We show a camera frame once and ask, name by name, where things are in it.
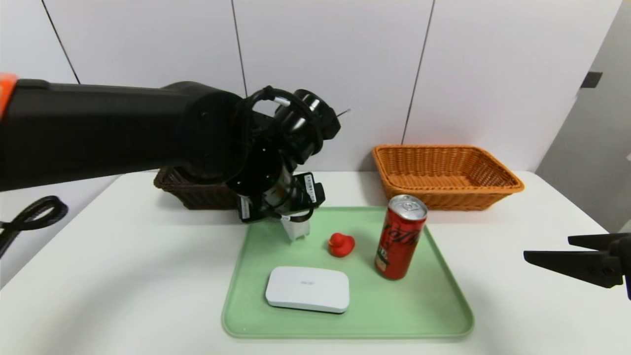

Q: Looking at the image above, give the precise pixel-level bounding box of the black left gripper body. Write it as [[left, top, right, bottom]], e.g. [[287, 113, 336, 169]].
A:
[[237, 193, 288, 223]]

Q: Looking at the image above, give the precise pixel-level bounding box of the white round vented container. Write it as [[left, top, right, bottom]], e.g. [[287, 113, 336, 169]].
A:
[[282, 217, 311, 242]]

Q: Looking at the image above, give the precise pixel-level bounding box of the red rubber duck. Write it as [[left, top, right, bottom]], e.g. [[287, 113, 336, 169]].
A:
[[328, 233, 355, 258]]

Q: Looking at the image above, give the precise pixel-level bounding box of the white rectangular deli case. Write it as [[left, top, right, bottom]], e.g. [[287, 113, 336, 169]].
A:
[[265, 266, 350, 314]]

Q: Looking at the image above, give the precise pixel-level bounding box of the red cola can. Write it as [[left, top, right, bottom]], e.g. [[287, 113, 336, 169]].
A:
[[375, 194, 428, 281]]

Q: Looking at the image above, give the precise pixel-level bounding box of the dark brown wicker basket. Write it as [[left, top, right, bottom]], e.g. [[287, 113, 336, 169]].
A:
[[154, 167, 242, 210]]

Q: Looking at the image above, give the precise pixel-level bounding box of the orange wicker basket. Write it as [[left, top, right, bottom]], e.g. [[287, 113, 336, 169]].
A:
[[372, 144, 525, 212]]

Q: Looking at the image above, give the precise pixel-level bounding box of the green plastic tray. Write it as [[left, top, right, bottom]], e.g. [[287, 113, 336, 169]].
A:
[[222, 206, 475, 340]]

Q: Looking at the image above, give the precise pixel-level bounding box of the black left camera cable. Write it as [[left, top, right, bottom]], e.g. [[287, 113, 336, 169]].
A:
[[242, 86, 341, 148]]

